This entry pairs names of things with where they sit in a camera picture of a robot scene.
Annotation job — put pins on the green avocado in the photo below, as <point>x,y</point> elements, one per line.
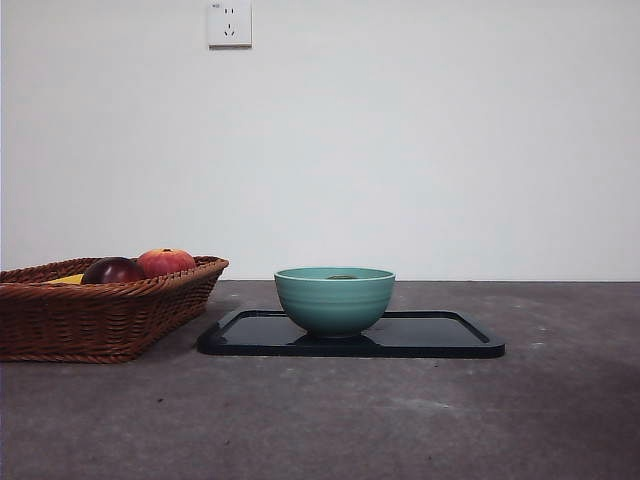
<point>341,276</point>

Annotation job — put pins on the teal ceramic bowl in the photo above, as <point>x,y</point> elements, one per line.
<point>335,305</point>

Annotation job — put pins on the dark rectangular tray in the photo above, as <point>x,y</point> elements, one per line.
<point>440,335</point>

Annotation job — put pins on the red apple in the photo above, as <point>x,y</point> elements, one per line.
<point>167,261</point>

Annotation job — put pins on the dark red plum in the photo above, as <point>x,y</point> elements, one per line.
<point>112,271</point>

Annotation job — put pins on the brown wicker basket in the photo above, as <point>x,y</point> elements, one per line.
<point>90,320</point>

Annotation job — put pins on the yellow banana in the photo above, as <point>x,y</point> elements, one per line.
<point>67,279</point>

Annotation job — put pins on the white wall power socket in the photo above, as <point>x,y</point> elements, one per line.
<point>230,37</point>

